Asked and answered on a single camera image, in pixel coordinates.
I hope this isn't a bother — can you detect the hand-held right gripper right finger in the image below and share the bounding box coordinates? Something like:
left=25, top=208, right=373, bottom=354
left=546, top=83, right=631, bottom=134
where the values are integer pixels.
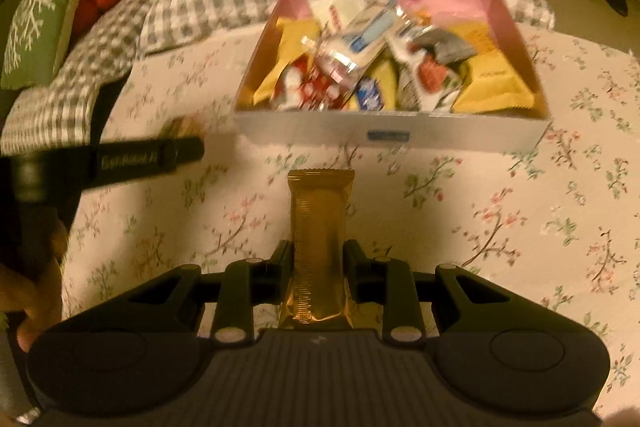
left=344, top=239, right=511, bottom=345

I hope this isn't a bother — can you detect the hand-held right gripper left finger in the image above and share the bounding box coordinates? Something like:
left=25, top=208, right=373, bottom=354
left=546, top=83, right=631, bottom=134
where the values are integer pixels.
left=122, top=241, right=293, bottom=345

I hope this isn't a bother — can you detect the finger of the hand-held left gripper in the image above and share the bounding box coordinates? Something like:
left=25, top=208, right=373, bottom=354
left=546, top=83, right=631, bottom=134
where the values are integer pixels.
left=172, top=137, right=206, bottom=170

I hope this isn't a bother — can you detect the small gold snack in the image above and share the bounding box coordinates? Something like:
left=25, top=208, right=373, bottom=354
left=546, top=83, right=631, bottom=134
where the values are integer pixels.
left=159, top=117, right=203, bottom=142

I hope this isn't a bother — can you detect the gold snack bar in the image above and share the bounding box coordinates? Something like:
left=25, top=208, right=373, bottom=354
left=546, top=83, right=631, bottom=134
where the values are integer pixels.
left=279, top=168, right=369, bottom=331

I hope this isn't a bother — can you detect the pink box with silver sides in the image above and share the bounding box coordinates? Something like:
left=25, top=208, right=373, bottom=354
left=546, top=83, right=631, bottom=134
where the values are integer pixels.
left=231, top=0, right=552, bottom=154

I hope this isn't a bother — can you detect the small blue candy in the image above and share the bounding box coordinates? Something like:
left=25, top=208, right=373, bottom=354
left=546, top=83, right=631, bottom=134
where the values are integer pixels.
left=349, top=76, right=387, bottom=111

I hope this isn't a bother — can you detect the small yellow snack packet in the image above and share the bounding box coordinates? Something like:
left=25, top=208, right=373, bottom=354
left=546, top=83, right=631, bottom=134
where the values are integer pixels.
left=369, top=56, right=402, bottom=108

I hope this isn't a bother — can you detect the white snack packet nut print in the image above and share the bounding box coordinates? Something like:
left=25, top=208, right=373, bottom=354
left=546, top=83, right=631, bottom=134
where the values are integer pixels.
left=306, top=0, right=374, bottom=34

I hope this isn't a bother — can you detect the white snack packet strawberry print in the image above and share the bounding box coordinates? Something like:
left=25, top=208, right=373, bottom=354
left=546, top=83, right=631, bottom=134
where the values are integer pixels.
left=399, top=51, right=464, bottom=114

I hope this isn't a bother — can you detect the white and blue snack packet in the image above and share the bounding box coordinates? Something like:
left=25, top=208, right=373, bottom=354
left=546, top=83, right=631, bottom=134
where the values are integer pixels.
left=344, top=3, right=417, bottom=56

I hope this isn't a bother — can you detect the large yellow snack packet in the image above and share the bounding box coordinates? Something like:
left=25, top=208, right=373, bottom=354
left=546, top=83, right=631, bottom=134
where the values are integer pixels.
left=451, top=21, right=537, bottom=114

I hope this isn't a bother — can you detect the dark grey snack packet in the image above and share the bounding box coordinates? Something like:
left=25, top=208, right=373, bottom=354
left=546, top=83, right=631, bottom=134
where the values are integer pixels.
left=411, top=26, right=477, bottom=64

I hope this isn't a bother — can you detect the person's left hand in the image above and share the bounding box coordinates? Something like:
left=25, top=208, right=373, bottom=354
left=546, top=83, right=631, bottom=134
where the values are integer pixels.
left=0, top=227, right=68, bottom=353

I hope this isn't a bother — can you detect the grey checkered pillow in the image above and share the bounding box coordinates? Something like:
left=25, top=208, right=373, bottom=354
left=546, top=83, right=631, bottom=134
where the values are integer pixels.
left=0, top=0, right=212, bottom=156

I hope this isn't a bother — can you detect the green snowflake pillow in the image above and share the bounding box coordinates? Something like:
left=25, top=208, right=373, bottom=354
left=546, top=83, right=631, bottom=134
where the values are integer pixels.
left=0, top=0, right=129, bottom=91

